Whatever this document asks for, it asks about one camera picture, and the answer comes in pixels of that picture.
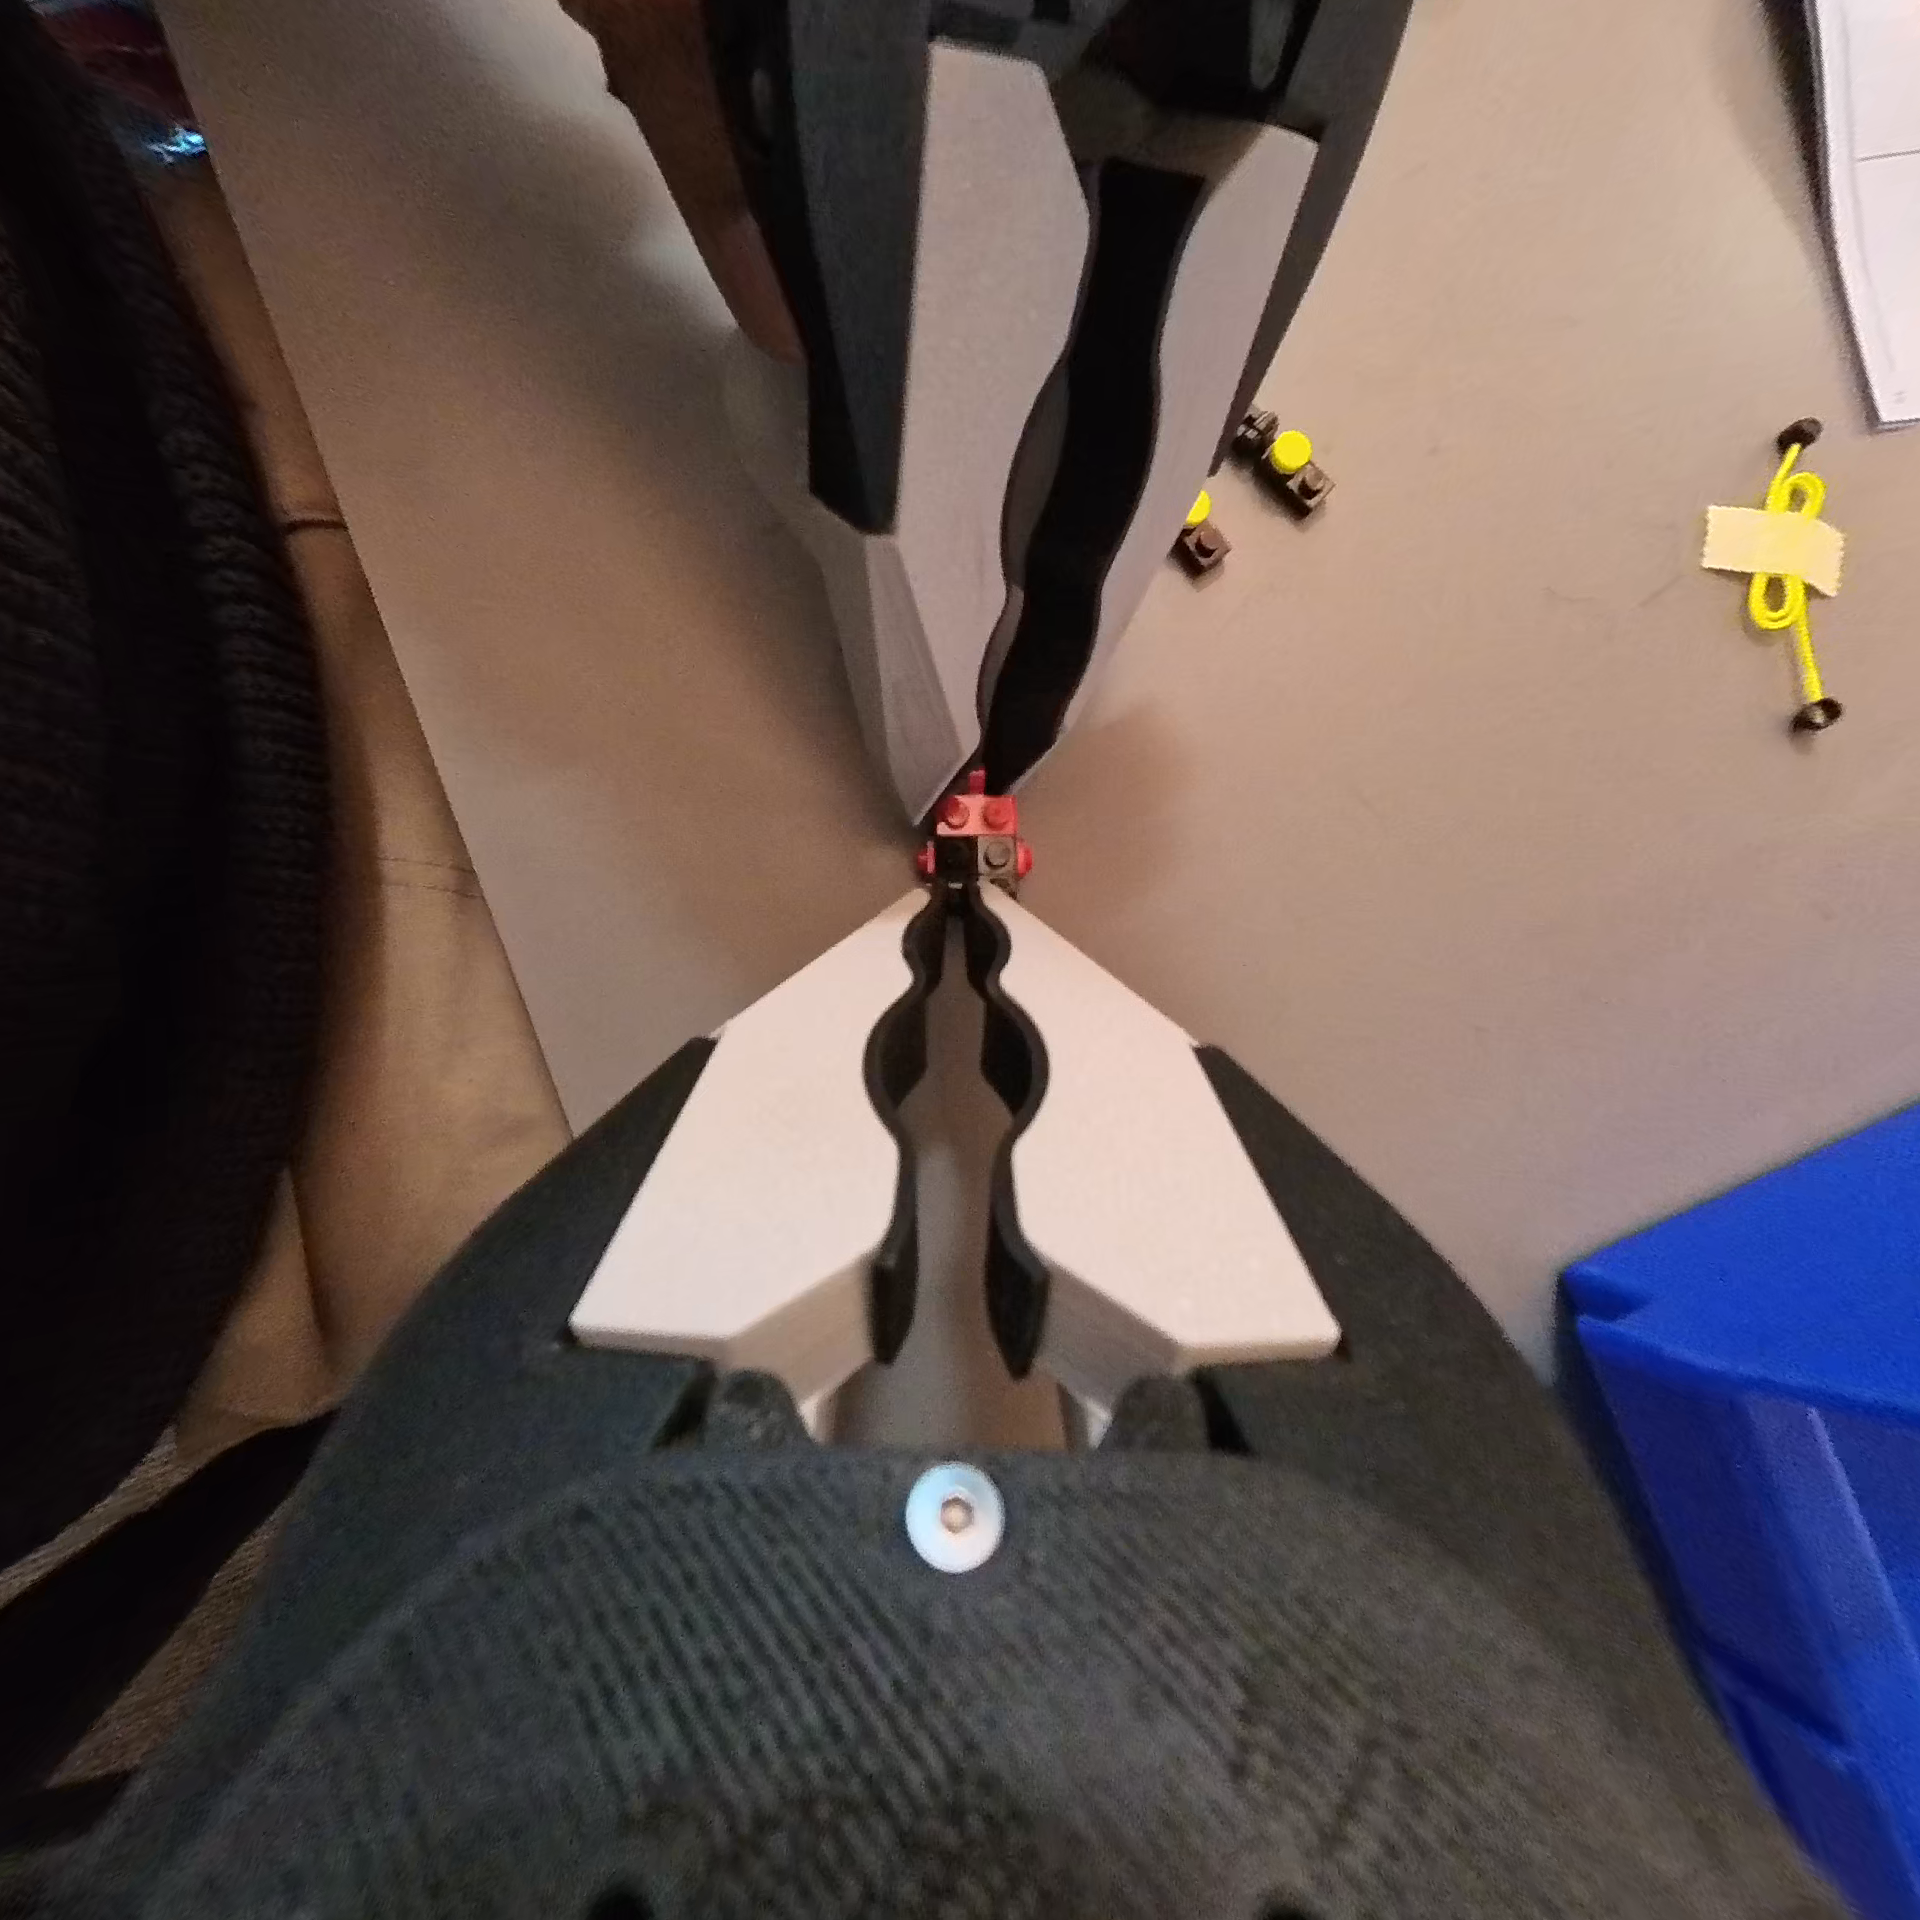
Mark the blue plastic storage bin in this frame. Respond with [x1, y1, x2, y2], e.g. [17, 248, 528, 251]
[1558, 1100, 1920, 1920]

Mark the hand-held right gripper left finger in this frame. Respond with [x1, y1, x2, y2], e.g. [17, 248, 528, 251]
[570, 887, 966, 1446]

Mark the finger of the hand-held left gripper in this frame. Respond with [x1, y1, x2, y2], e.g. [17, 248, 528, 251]
[974, 117, 1325, 798]
[725, 42, 1091, 827]

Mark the beige tape piece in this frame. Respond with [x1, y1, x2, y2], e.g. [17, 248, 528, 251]
[1700, 504, 1848, 596]

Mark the lego instruction booklet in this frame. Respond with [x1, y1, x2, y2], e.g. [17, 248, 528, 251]
[1804, 0, 1920, 434]

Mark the yellow black lego spider model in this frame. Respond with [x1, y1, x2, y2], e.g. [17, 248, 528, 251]
[1177, 406, 1339, 576]

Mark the yellow elastic cord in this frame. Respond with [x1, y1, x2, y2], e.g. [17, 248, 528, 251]
[1743, 422, 1844, 736]

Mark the person's left hand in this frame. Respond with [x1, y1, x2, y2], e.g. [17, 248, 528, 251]
[579, 0, 807, 364]

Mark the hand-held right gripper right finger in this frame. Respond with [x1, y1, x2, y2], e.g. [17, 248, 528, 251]
[961, 887, 1347, 1450]

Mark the small red black lego assembly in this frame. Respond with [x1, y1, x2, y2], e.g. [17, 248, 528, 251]
[917, 769, 1042, 901]

